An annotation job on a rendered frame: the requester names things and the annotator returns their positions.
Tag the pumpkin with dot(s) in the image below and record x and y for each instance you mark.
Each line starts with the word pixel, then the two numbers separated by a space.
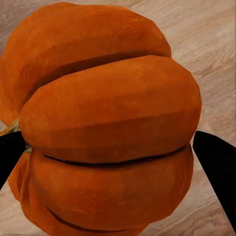
pixel 107 117

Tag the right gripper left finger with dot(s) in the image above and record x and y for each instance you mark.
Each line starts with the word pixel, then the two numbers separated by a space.
pixel 12 146

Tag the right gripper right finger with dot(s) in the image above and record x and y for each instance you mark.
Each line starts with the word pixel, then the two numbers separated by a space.
pixel 218 159

